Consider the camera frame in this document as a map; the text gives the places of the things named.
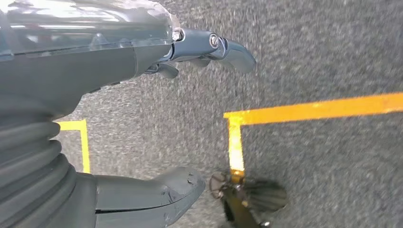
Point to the yellow floor tape square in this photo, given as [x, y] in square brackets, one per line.
[314, 110]

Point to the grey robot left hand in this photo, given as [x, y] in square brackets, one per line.
[78, 47]

